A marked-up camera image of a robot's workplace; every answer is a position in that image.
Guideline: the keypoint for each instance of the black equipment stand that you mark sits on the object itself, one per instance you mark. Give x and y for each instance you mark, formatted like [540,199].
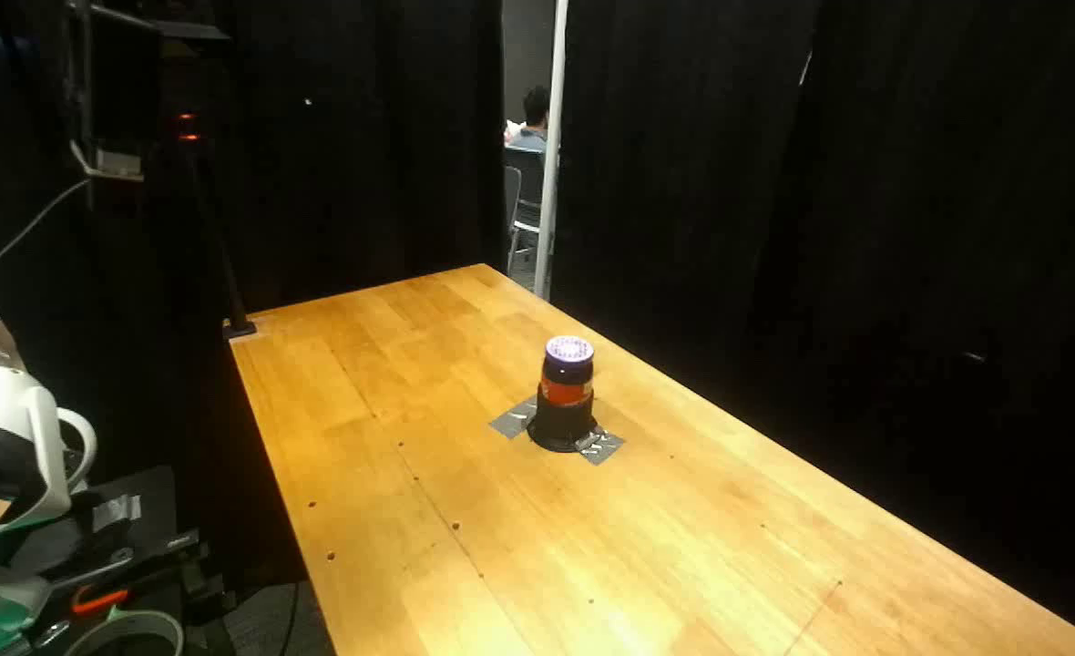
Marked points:
[119,546]

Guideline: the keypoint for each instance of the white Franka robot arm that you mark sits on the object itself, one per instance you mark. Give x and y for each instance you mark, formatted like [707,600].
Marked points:
[1,420]

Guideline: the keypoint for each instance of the black curtain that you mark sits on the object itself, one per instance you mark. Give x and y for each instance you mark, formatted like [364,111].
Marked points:
[850,182]

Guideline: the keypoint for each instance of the grey tape roll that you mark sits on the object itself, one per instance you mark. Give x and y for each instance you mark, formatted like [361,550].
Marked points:
[123,631]

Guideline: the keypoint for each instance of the seated person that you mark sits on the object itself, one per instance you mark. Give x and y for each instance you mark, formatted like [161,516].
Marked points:
[534,111]

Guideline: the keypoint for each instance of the grey chair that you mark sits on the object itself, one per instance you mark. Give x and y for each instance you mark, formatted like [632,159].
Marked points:
[522,222]

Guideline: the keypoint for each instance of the white vertical pole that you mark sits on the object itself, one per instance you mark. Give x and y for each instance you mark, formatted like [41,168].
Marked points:
[553,145]

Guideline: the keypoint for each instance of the black tripod stand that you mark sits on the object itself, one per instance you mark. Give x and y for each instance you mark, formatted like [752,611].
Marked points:
[214,229]

